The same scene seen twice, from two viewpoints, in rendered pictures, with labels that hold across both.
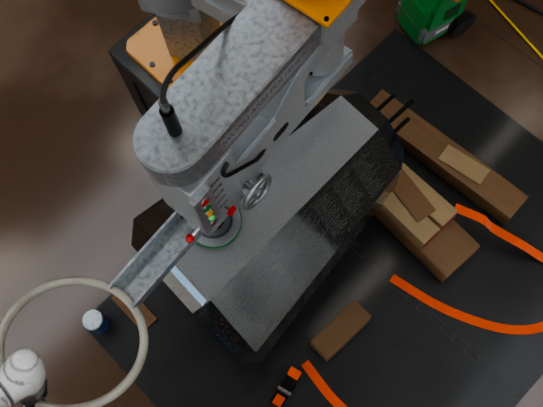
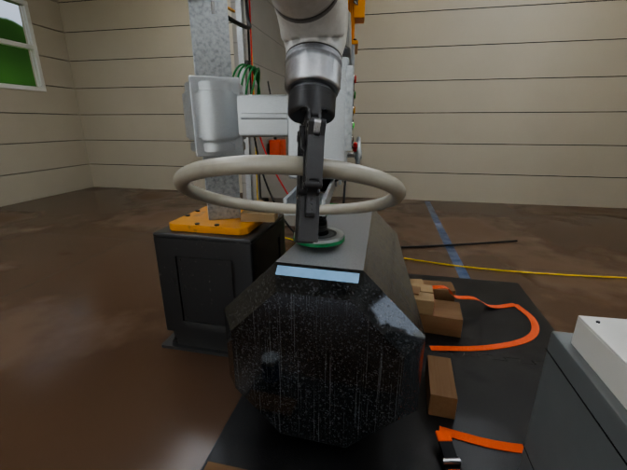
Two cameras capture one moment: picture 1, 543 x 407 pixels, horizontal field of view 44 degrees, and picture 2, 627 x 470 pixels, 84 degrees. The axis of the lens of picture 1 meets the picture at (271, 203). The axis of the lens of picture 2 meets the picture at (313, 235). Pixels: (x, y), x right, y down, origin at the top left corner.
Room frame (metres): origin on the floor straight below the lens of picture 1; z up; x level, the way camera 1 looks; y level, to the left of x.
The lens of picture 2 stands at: (-0.18, 1.19, 1.33)
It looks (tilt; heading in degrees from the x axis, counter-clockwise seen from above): 18 degrees down; 319
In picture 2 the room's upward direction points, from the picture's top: straight up
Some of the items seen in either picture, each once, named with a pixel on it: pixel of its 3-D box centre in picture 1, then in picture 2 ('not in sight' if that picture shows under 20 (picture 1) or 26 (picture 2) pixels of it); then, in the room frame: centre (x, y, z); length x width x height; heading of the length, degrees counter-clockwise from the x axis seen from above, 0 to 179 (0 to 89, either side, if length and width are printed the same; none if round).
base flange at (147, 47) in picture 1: (196, 44); (224, 217); (1.76, 0.22, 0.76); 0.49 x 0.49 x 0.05; 37
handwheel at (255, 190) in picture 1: (250, 186); (349, 154); (0.86, 0.07, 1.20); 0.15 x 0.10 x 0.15; 133
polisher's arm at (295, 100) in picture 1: (273, 101); not in sight; (1.12, -0.06, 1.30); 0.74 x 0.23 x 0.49; 133
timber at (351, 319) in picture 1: (340, 330); (439, 384); (0.48, -0.24, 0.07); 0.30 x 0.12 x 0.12; 124
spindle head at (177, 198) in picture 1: (212, 161); (321, 125); (0.92, 0.18, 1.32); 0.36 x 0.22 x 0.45; 133
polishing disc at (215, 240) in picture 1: (213, 220); (318, 234); (0.87, 0.24, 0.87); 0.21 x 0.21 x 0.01
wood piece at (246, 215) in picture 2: not in sight; (259, 215); (1.53, 0.11, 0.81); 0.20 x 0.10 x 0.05; 45
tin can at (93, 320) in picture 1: (96, 321); not in sight; (0.71, 0.96, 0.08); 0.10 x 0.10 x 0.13
